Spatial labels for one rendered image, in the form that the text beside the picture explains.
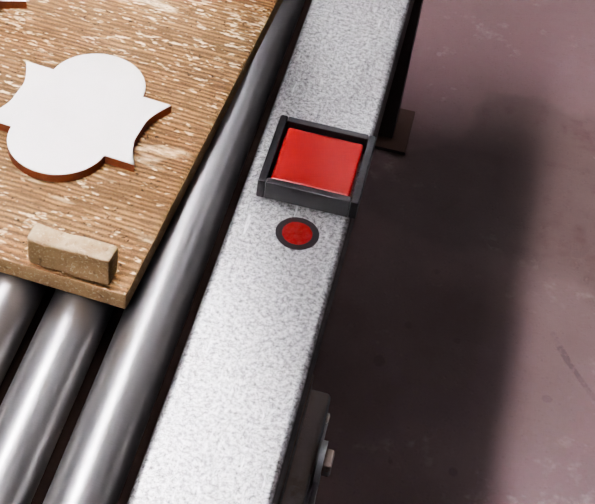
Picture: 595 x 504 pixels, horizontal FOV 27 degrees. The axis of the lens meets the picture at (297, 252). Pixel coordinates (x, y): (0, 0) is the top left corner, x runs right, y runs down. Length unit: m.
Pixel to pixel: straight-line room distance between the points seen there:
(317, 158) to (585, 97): 1.66
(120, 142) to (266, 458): 0.27
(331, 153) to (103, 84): 0.18
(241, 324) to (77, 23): 0.32
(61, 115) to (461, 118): 1.57
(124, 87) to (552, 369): 1.24
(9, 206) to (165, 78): 0.18
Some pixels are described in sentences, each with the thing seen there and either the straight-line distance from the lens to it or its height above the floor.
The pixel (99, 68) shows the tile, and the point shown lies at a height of 0.94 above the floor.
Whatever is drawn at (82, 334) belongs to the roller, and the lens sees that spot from 0.84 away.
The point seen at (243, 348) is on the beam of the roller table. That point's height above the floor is 0.92.
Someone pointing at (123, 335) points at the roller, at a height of 0.92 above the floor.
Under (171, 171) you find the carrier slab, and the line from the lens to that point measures 0.91.
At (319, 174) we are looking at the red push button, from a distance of 0.93.
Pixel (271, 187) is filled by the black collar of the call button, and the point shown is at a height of 0.93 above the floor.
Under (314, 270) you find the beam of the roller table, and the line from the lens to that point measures 0.89.
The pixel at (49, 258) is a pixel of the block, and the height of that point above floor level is 0.95.
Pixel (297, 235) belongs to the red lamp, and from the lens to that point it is 0.91.
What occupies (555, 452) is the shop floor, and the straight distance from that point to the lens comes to 1.98.
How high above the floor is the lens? 1.58
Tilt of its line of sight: 48 degrees down
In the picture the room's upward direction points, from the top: 9 degrees clockwise
